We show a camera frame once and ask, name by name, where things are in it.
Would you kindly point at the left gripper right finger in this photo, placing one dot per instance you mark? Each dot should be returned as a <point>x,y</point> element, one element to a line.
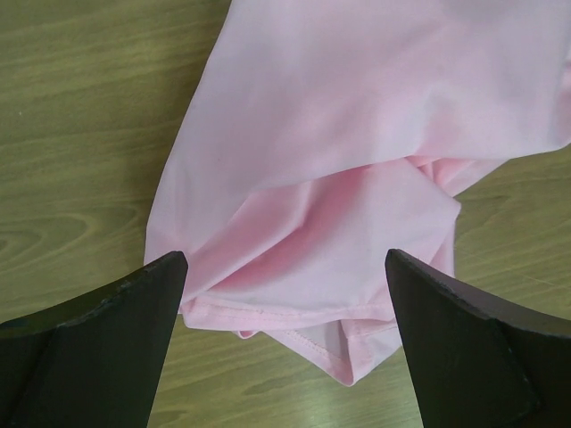
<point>475,359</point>

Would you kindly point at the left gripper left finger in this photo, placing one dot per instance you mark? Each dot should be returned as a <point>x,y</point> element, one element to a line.
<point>94,360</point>

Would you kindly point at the pink t shirt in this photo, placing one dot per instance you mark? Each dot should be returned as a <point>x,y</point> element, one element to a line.
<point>323,134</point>

